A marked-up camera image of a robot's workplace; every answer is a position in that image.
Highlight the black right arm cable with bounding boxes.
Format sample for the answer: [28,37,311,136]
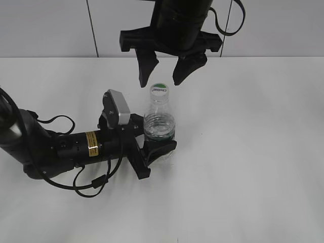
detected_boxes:
[209,0,247,36]

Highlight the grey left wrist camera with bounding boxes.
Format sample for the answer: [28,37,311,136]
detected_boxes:
[102,89,131,129]

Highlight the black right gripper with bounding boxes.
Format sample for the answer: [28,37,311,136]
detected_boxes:
[119,25,222,88]

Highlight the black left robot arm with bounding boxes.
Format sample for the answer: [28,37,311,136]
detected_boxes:
[1,89,177,180]

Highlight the white green bottle cap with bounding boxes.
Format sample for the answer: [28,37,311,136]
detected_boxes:
[150,83,170,102]

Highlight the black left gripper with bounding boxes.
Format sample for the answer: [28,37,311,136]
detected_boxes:
[98,114,177,180]

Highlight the clear cestbon water bottle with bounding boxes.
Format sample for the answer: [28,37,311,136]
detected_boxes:
[143,97,176,163]

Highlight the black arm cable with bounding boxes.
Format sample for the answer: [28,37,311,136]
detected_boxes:
[209,0,247,36]
[0,87,125,198]

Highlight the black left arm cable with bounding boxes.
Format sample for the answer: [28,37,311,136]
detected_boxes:
[0,87,125,198]

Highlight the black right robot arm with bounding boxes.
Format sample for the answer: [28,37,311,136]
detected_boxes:
[119,1,223,87]

